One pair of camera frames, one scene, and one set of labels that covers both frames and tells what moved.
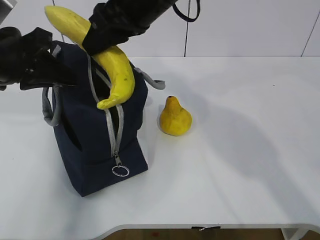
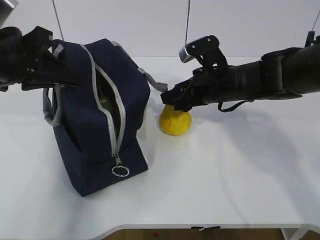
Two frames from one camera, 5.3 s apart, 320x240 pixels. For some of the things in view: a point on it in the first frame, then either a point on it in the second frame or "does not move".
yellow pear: [175, 120] does not move
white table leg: [288, 233] does not move
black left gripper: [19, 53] does not move
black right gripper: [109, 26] → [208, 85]
